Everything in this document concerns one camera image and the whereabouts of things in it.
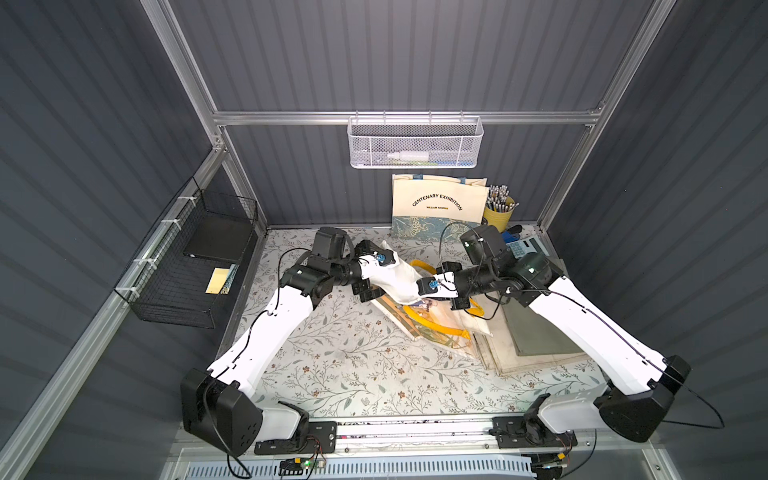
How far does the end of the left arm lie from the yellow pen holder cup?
0.59 meters

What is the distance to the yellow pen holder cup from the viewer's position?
1040 mm

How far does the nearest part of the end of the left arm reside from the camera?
668 millimetres
